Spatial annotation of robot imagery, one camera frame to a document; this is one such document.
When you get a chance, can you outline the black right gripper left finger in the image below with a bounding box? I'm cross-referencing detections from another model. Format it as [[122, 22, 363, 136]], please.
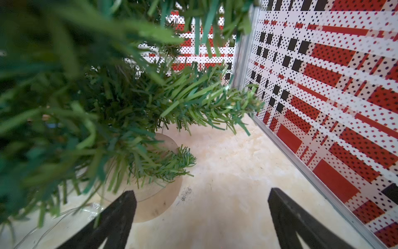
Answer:
[[59, 190, 137, 249]]

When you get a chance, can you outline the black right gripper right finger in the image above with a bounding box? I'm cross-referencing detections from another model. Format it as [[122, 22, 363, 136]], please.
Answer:
[[268, 188, 352, 249]]

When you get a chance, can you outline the clear string light wire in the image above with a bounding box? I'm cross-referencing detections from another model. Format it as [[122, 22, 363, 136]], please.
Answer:
[[12, 202, 103, 249]]

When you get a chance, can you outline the green christmas tree wooden base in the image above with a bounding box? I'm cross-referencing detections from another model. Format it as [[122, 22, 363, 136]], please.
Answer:
[[0, 0, 265, 247]]

